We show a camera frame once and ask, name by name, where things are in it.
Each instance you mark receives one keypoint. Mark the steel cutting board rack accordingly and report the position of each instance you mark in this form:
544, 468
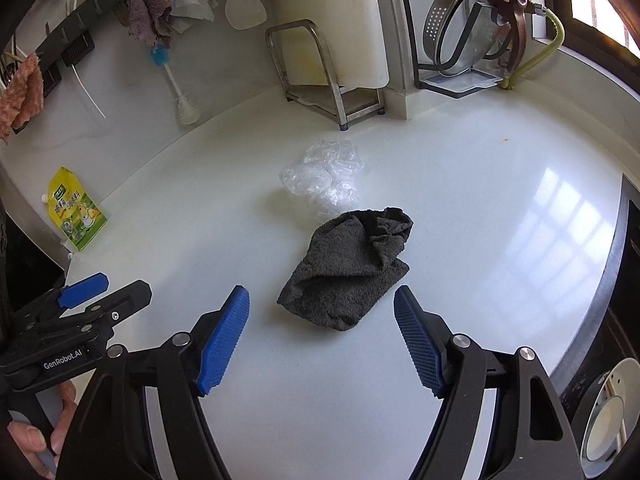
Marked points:
327, 67

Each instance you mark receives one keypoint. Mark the dark grey cloth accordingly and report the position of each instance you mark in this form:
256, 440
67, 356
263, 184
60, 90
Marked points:
345, 275

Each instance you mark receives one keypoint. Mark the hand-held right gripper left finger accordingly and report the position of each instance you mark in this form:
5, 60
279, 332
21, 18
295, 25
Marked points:
222, 345

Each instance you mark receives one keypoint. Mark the pink hanging cloth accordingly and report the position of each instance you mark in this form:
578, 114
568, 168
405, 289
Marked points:
22, 95

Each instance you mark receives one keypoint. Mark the grey-pink hanging cloth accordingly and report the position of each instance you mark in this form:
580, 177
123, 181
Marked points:
147, 12

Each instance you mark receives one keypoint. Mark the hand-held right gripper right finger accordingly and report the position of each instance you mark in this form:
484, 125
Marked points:
417, 345

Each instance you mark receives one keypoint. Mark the black gas stove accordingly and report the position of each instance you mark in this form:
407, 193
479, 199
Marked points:
605, 300

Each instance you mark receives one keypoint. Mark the black dish rack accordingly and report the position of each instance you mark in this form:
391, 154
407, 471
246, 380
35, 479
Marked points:
400, 35

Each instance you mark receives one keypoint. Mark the white stove burner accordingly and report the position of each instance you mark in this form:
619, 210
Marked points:
607, 420

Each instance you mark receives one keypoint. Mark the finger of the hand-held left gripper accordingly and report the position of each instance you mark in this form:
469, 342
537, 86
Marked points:
120, 300
82, 289

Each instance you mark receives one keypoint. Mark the clear plastic bag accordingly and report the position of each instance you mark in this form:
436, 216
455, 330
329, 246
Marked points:
325, 175

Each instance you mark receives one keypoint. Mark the person's left hand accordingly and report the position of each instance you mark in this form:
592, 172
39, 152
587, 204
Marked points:
30, 442

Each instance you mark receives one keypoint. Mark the yellow seasoning pouch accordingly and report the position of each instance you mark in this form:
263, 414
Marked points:
75, 215

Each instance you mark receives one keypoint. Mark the black wall hook rail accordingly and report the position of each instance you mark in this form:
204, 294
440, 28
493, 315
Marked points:
75, 20

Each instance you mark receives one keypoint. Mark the white cutting board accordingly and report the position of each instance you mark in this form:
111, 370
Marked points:
325, 10

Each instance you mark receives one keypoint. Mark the white bottle brush blue bristles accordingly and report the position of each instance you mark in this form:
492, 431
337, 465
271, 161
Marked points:
172, 85

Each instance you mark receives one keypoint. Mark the steel perforated colander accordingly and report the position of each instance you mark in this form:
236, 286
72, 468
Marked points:
475, 15

